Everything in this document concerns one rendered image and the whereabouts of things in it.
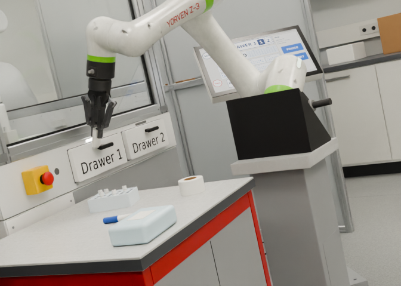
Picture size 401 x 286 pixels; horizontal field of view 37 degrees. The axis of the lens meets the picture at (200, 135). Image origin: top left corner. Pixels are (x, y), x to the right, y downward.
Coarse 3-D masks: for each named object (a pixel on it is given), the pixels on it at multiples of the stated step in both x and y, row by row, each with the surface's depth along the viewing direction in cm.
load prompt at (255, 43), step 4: (268, 36) 280; (252, 40) 278; (256, 40) 278; (260, 40) 278; (264, 40) 278; (268, 40) 278; (272, 40) 278; (236, 44) 277; (240, 44) 277; (244, 44) 277; (248, 44) 277; (252, 44) 277; (256, 44) 277; (260, 44) 277; (264, 44) 277; (268, 44) 277; (240, 48) 275; (244, 48) 275; (248, 48) 275
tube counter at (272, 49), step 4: (260, 48) 275; (264, 48) 275; (268, 48) 275; (272, 48) 275; (276, 48) 275; (244, 52) 274; (248, 52) 274; (252, 52) 274; (256, 52) 274; (260, 52) 274; (264, 52) 274; (268, 52) 274; (272, 52) 274; (248, 56) 273; (252, 56) 273; (256, 56) 273
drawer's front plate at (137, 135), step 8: (160, 120) 242; (136, 128) 226; (144, 128) 231; (160, 128) 241; (128, 136) 220; (136, 136) 225; (144, 136) 230; (152, 136) 235; (160, 136) 240; (128, 144) 220; (152, 144) 234; (160, 144) 239; (128, 152) 220; (144, 152) 228; (128, 160) 221
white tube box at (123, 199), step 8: (120, 192) 171; (128, 192) 169; (136, 192) 171; (88, 200) 168; (96, 200) 167; (104, 200) 167; (112, 200) 166; (120, 200) 166; (128, 200) 165; (136, 200) 170; (96, 208) 167; (104, 208) 167; (112, 208) 166
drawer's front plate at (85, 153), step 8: (112, 136) 212; (120, 136) 216; (88, 144) 199; (120, 144) 215; (72, 152) 191; (80, 152) 195; (88, 152) 199; (96, 152) 202; (104, 152) 206; (112, 152) 210; (120, 152) 214; (72, 160) 192; (80, 160) 194; (88, 160) 198; (96, 160) 202; (104, 160) 206; (120, 160) 214; (72, 168) 192; (80, 168) 194; (88, 168) 197; (104, 168) 205; (80, 176) 193; (88, 176) 197
